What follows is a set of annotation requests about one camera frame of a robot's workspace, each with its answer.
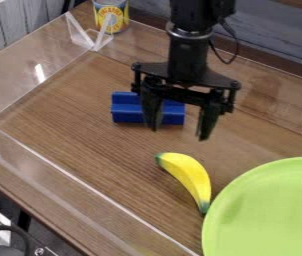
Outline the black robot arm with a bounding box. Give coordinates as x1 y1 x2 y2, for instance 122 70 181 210
131 0 241 141

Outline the clear acrylic corner bracket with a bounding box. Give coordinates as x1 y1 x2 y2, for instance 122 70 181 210
66 12 114 52

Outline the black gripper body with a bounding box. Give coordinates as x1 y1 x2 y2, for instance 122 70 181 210
131 62 241 114

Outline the clear acrylic barrier wall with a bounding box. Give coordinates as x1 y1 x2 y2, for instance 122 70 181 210
0 23 201 256

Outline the blue plastic block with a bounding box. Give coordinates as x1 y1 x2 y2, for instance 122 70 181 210
111 92 186 125

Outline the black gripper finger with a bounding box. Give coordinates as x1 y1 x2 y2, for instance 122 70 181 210
197 100 222 141
141 79 163 131

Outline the black cable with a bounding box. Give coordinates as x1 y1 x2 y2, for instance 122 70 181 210
0 225 31 256

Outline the yellow toy banana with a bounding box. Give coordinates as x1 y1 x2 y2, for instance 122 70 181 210
155 152 211 214

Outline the green plate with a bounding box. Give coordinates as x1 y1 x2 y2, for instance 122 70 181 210
202 157 302 256

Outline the yellow labelled tin can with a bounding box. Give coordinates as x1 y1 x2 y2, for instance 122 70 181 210
92 0 130 34

